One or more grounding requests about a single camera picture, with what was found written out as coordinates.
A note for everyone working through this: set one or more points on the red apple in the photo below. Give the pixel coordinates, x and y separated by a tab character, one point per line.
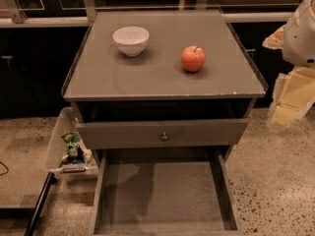
193	58

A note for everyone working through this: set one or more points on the clear plastic storage bin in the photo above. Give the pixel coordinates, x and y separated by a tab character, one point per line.
66	123

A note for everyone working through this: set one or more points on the round metal drawer knob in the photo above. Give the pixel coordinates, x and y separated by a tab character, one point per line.
164	137

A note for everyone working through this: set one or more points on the white ceramic bowl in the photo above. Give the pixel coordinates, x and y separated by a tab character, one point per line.
131	41

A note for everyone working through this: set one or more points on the metal window railing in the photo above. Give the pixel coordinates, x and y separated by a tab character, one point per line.
170	11

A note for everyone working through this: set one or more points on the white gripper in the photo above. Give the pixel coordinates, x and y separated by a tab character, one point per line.
300	36

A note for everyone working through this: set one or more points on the grey drawer cabinet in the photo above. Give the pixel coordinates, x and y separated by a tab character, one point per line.
109	86

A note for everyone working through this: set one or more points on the green snack bag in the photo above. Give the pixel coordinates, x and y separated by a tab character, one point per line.
74	153

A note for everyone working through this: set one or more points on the grey open middle drawer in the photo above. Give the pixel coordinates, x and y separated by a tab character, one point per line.
163	192

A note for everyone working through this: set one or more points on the grey top drawer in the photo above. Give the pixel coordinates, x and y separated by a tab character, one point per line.
146	134

